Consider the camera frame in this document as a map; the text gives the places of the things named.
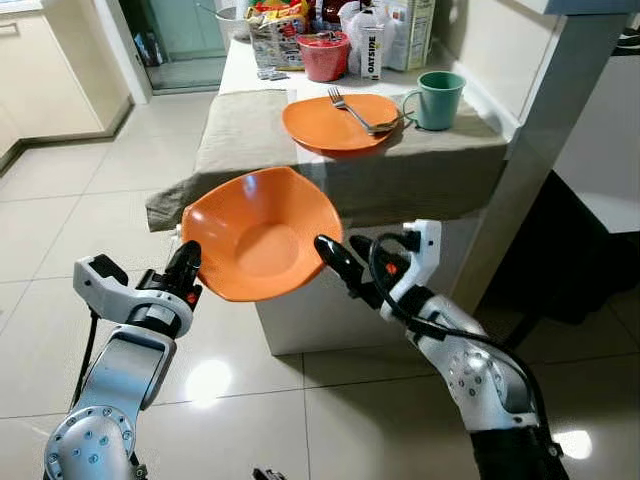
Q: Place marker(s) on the small wrapped packets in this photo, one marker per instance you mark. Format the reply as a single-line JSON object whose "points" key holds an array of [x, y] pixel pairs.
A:
{"points": [[273, 74]]}

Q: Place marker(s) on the silver fork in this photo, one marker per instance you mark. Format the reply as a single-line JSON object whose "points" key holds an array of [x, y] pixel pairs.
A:
{"points": [[350, 112]]}

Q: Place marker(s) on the white oat milk carton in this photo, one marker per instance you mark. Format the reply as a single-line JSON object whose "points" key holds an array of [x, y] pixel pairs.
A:
{"points": [[372, 52]]}

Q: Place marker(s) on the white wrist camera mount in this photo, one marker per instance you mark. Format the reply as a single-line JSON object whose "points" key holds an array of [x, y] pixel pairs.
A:
{"points": [[95, 285], [425, 245]]}

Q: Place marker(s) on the red plastic container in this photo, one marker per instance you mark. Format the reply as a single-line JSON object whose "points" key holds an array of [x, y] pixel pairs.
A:
{"points": [[324, 58]]}

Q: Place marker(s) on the white plastic bag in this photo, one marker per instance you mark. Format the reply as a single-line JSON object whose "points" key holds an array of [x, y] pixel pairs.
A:
{"points": [[360, 14]]}

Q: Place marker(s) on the silver spoon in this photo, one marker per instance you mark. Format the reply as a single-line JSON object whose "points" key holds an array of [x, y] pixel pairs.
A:
{"points": [[386, 125]]}

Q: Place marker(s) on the orange plastic bowl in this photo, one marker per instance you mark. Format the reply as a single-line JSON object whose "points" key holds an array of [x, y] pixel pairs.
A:
{"points": [[255, 240]]}

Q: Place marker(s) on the black white object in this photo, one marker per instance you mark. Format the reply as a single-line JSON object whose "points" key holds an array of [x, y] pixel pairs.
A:
{"points": [[628, 42]]}

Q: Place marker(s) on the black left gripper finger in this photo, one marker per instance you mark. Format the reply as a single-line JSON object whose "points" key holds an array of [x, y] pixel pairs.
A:
{"points": [[186, 265]]}

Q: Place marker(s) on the orange plate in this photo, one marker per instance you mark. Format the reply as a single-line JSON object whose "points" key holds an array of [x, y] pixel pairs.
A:
{"points": [[320, 125]]}

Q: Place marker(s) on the green mug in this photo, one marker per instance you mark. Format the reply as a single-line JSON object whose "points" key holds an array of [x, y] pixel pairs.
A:
{"points": [[438, 100]]}

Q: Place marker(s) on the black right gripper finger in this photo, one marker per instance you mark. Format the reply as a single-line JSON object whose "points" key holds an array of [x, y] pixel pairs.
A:
{"points": [[338, 263]]}

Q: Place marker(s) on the glass door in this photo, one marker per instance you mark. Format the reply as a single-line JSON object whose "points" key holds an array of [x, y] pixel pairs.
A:
{"points": [[190, 30]]}

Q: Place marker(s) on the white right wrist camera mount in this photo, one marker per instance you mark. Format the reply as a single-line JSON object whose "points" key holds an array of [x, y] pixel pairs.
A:
{"points": [[425, 245]]}

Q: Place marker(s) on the cream cabinet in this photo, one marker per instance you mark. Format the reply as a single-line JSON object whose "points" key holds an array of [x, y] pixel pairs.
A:
{"points": [[50, 70]]}

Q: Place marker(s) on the black robot foot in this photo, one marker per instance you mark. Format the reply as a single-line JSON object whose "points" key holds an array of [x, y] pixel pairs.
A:
{"points": [[268, 474]]}

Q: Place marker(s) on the white counter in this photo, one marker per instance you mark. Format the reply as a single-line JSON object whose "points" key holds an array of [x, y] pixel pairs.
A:
{"points": [[300, 325]]}

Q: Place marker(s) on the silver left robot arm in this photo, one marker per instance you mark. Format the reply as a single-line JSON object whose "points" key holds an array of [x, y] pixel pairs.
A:
{"points": [[120, 370]]}

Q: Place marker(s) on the grey-beige table cloth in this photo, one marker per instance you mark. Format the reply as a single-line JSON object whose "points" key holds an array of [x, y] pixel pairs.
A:
{"points": [[250, 130]]}

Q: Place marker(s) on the white pillar frame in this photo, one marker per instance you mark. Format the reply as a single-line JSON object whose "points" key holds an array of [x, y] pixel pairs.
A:
{"points": [[540, 150]]}

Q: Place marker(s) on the metal bowl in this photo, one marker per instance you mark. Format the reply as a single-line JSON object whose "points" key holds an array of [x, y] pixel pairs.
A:
{"points": [[232, 22]]}

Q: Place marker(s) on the tall white green carton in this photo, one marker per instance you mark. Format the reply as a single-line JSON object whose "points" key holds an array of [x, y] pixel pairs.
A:
{"points": [[412, 35]]}

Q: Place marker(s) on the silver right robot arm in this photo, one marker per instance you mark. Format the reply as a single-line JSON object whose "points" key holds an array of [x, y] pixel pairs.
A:
{"points": [[480, 380]]}

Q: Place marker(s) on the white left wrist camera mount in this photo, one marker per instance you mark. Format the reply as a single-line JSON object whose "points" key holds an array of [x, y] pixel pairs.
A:
{"points": [[95, 285]]}

